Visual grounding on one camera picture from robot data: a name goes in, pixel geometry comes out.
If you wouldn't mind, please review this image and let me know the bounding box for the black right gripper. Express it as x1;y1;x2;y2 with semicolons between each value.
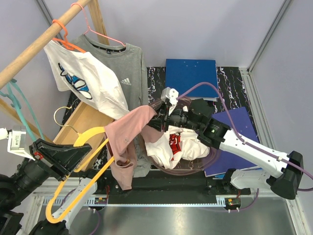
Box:
141;100;202;132

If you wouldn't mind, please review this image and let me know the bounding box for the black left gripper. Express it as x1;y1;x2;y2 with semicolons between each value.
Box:
0;135;92;207

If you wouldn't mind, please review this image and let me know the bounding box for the yellow plastic hanger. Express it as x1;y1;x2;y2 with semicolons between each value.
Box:
45;106;117;225

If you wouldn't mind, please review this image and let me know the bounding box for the white t shirt red print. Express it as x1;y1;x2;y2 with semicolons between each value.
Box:
145;126;210;169

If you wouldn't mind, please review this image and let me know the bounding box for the pink t shirt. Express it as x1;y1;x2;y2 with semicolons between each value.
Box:
105;105;162;190

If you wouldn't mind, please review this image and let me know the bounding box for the teal plastic hanger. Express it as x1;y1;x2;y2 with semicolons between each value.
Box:
0;78;46;140

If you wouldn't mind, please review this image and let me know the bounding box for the white t shirt blue graphic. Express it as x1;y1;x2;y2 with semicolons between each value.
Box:
44;41;129;119

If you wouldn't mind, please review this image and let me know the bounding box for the orange plastic hanger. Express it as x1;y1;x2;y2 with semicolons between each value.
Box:
52;19;86;53

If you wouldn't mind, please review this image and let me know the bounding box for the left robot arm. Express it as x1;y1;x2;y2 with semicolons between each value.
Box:
0;139;106;235

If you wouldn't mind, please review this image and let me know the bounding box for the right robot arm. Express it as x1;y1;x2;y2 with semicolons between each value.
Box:
148;99;303;200

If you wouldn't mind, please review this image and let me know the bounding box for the grey adidas t shirt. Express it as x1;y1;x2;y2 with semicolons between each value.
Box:
70;34;151;178

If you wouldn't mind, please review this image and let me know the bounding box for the blue folder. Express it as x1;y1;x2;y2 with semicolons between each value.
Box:
165;59;218;95

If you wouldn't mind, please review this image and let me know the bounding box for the wooden box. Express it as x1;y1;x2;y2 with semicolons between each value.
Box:
53;102;113;172

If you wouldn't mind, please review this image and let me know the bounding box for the clear pink plastic basin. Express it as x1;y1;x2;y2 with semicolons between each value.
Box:
149;97;221;175

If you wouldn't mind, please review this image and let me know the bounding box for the purple folder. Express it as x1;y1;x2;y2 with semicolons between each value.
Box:
204;107;259;177

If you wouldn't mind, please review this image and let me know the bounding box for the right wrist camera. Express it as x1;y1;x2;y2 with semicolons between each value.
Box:
161;87;179;105

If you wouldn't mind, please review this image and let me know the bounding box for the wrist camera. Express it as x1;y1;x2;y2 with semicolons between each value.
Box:
0;126;34;160
161;87;179;105

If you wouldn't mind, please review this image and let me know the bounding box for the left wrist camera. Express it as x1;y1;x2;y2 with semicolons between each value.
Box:
0;126;34;160

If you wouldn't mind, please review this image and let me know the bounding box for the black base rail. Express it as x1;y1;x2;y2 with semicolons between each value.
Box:
86;170;251;207

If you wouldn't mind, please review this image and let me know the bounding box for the wooden clothes rail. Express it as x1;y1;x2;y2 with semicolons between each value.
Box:
0;0;90;88

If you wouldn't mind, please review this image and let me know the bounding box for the wooden rack frame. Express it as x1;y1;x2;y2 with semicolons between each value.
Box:
0;0;106;136

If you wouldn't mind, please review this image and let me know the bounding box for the pink wire hanger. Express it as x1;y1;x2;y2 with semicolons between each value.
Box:
71;0;126;47

